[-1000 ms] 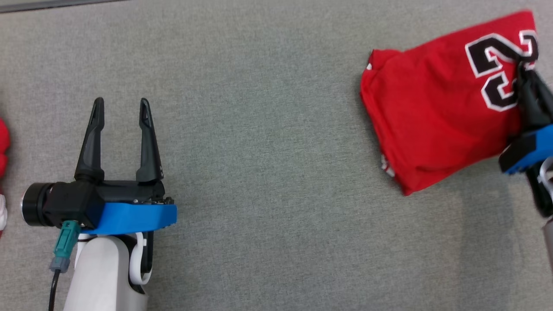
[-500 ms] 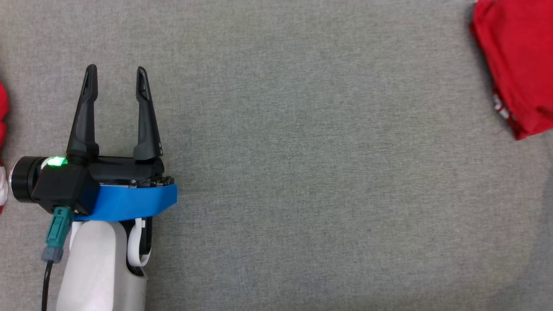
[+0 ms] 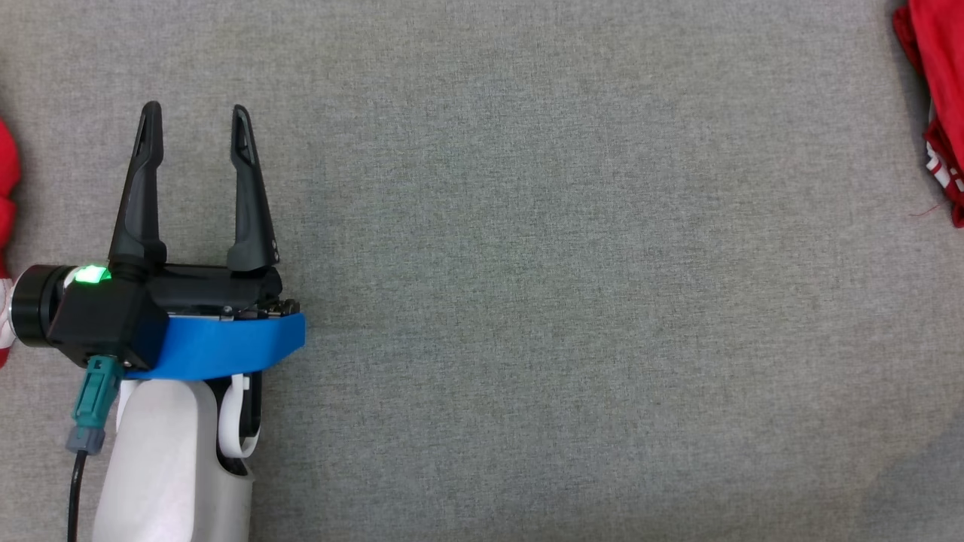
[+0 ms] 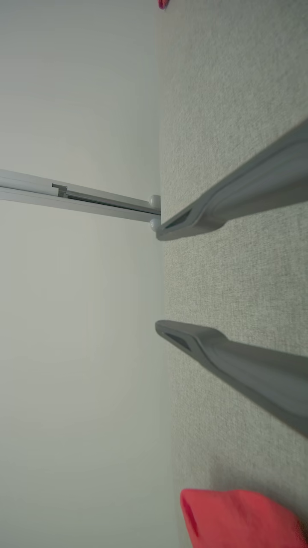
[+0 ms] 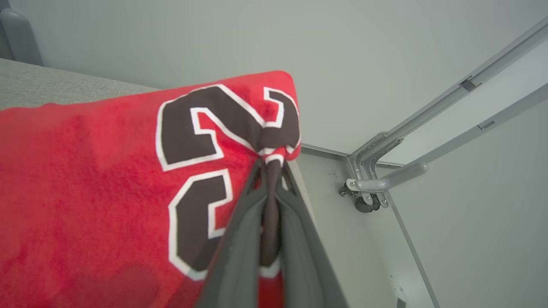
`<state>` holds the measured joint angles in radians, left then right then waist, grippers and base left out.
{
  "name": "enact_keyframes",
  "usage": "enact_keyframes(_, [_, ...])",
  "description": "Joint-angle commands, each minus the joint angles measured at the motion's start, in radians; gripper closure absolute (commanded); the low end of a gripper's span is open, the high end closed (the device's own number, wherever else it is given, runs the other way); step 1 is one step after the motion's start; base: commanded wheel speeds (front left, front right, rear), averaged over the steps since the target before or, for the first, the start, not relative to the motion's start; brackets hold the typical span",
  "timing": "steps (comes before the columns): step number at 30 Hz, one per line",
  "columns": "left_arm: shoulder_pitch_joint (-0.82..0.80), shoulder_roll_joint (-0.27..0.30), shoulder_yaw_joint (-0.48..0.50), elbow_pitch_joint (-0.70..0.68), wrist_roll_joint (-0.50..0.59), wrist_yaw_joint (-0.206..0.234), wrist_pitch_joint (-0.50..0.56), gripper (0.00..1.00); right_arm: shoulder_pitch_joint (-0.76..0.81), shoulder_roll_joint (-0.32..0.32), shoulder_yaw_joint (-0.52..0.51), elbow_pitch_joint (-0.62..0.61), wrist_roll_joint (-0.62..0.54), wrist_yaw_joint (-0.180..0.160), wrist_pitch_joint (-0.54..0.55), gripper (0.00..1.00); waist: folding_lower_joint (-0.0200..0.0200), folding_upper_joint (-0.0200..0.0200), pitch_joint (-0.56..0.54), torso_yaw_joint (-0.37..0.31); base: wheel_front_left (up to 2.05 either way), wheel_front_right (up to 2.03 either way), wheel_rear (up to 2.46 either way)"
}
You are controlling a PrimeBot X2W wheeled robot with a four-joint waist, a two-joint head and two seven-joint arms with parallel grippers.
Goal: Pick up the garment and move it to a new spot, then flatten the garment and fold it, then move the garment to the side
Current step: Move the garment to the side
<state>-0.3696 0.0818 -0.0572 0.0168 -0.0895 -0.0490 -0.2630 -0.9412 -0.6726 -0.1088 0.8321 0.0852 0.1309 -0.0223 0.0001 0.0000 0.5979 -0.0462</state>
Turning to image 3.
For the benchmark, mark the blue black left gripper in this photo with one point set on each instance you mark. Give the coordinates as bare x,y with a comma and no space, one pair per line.
226,342

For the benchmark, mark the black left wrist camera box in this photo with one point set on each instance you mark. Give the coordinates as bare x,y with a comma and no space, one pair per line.
98,316

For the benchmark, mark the red white lettered shorts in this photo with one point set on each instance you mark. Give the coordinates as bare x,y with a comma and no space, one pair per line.
6,196

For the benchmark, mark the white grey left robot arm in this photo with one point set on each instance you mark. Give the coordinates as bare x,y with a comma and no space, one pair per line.
166,467

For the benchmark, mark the red white jersey shirt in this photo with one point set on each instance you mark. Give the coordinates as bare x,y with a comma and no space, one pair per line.
945,68

